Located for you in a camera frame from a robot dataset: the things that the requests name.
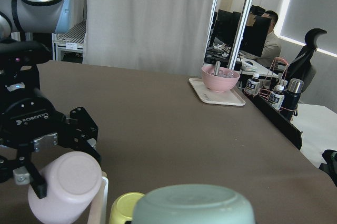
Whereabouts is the yellow plastic cup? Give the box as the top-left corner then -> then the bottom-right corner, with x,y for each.
108,192 -> 144,224

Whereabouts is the seated person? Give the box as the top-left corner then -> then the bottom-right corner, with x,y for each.
256,10 -> 281,68

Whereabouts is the black office chair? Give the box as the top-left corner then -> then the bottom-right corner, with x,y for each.
285,28 -> 327,93

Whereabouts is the pink plastic cup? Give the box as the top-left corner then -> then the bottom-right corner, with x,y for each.
28,151 -> 102,223

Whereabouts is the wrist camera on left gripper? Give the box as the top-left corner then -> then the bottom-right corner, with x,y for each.
1,38 -> 51,98

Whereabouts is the green plastic cup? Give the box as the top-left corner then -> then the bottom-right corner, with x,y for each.
132,184 -> 256,223

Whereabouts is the dark thermos bottle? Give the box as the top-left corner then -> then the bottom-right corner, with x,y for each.
280,78 -> 304,121

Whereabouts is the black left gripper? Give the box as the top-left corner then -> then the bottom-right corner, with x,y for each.
1,87 -> 102,199

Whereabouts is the pink bowl with ice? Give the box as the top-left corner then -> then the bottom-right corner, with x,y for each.
201,65 -> 240,93

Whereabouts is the aluminium frame post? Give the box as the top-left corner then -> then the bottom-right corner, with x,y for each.
228,0 -> 253,70

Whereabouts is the metal scoop in bowl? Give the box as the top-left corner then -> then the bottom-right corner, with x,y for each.
213,61 -> 221,76

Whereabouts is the white curtain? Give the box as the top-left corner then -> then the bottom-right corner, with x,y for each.
83,0 -> 214,75

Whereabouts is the water bottle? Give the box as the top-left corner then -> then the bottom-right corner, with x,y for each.
268,85 -> 284,110
244,73 -> 260,96

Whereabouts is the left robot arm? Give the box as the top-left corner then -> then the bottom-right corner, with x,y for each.
1,0 -> 101,199

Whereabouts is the cream plastic tray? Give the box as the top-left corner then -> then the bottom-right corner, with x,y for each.
189,78 -> 245,106

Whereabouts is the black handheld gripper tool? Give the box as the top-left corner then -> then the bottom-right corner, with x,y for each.
319,149 -> 336,185

